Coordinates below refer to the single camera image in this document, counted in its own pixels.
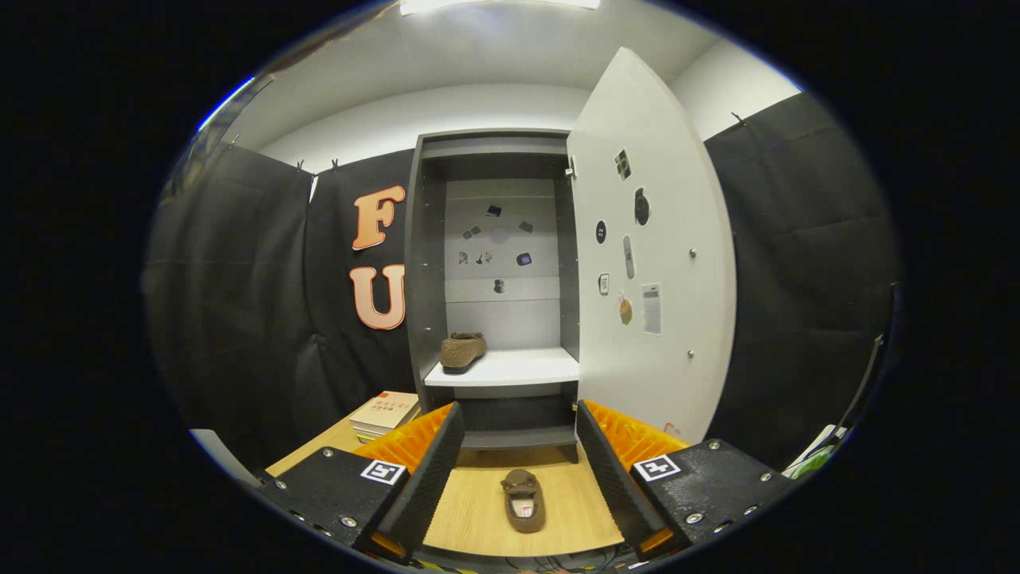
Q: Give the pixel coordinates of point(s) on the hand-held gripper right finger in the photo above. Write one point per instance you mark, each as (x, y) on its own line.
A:
(613, 478)

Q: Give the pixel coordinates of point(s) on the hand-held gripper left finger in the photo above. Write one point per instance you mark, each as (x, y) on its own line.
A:
(426, 478)

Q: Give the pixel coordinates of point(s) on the brown fuzzy shoe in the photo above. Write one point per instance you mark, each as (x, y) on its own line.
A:
(522, 514)
(462, 352)

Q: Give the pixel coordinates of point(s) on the grey shoe cabinet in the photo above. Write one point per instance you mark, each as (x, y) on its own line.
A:
(426, 239)

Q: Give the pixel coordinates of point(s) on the beige shoe cabinet door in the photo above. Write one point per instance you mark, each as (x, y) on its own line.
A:
(677, 199)

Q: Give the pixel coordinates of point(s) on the stack of books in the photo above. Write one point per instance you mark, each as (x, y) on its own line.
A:
(386, 413)

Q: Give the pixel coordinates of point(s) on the white and green package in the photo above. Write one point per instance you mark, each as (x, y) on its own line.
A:
(813, 458)

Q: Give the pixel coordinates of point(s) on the white panel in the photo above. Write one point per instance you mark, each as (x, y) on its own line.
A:
(213, 450)

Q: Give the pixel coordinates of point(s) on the black backdrop cloth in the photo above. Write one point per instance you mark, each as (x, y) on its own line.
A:
(239, 319)

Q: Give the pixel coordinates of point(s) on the thin black pole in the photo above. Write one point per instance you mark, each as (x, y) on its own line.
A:
(862, 383)

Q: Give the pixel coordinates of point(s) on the long ceiling light strip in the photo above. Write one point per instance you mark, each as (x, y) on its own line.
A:
(227, 102)

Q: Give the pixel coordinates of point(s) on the ceiling light panel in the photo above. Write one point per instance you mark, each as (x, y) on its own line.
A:
(494, 5)

